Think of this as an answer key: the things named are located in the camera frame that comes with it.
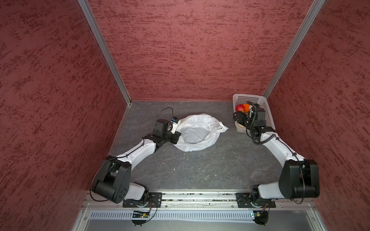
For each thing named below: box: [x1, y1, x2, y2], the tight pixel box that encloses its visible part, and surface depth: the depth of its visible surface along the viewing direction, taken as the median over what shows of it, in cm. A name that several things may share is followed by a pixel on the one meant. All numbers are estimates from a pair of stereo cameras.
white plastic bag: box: [173, 113, 229, 152], surface depth 91 cm
